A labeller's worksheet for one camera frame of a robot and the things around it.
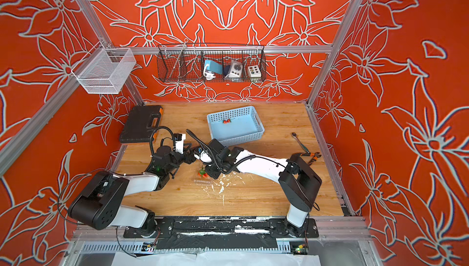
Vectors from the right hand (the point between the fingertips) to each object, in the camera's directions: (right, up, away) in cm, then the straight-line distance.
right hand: (204, 169), depth 81 cm
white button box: (+25, +49, +13) cm, 56 cm away
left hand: (-5, +11, +7) cm, 13 cm away
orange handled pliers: (+56, +4, +12) cm, 58 cm away
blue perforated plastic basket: (+14, +19, +26) cm, 35 cm away
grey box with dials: (+14, +48, +9) cm, 51 cm away
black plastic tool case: (-40, +22, +22) cm, 51 cm away
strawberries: (-1, -3, +4) cm, 5 cm away
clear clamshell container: (-2, -6, +5) cm, 8 cm away
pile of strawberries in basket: (+10, +22, +28) cm, 37 cm away
